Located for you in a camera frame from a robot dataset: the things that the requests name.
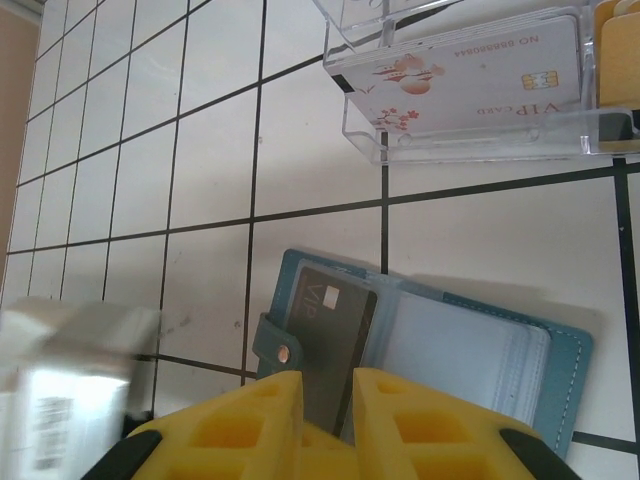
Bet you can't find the clear acrylic card box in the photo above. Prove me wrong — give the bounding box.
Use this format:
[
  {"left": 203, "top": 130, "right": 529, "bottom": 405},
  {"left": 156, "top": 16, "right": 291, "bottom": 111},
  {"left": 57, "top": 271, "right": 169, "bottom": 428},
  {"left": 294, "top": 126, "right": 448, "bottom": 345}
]
[{"left": 314, "top": 0, "right": 640, "bottom": 167}]

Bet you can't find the blue leather card holder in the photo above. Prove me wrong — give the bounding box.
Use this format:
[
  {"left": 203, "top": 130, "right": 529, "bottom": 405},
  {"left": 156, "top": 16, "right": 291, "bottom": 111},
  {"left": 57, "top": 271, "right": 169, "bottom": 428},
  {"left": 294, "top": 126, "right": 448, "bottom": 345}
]
[{"left": 252, "top": 247, "right": 595, "bottom": 462}]

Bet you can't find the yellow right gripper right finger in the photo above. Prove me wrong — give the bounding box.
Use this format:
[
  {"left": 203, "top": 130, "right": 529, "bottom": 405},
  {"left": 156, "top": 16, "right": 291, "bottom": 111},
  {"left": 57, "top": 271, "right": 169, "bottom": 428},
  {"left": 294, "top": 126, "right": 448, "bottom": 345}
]
[{"left": 351, "top": 367, "right": 534, "bottom": 480}]

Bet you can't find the black VIP card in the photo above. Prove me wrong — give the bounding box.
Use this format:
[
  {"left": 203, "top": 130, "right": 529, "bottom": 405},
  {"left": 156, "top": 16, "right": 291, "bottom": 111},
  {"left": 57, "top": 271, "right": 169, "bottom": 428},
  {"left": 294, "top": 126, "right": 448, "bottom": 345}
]
[{"left": 287, "top": 264, "right": 380, "bottom": 437}]

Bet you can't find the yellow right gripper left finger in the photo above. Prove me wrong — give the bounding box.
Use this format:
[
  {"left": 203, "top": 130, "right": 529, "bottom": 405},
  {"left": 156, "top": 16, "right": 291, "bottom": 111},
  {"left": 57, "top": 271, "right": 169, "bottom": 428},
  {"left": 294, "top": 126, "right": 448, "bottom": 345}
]
[{"left": 122, "top": 369, "right": 306, "bottom": 480}]

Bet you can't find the gold card stack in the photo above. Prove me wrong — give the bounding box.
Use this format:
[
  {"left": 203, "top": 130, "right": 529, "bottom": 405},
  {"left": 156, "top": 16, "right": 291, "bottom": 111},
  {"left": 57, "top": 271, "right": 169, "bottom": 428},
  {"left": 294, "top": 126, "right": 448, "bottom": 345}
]
[{"left": 593, "top": 0, "right": 640, "bottom": 109}]

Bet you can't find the white VIP card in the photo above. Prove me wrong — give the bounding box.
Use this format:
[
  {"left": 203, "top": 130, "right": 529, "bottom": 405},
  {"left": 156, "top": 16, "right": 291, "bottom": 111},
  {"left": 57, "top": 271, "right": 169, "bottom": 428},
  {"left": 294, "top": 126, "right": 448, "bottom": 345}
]
[
  {"left": 331, "top": 14, "right": 585, "bottom": 140},
  {"left": 344, "top": 5, "right": 582, "bottom": 64}
]

